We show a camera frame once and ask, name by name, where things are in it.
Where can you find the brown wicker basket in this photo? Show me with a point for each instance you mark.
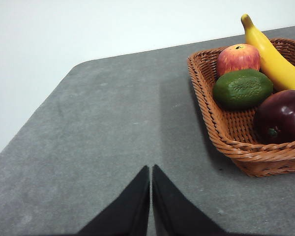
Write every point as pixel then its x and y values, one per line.
pixel 236 137

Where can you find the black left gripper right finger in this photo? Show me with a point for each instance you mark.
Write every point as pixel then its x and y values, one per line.
pixel 177 216

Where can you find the yellow banana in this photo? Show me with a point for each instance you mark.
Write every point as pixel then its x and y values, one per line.
pixel 273 61

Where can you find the dark green fruit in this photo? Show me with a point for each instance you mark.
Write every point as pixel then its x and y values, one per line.
pixel 243 89

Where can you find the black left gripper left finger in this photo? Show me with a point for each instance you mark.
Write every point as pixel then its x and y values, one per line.
pixel 125 214

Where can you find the red orange peach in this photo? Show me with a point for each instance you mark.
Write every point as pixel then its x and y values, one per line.
pixel 238 59

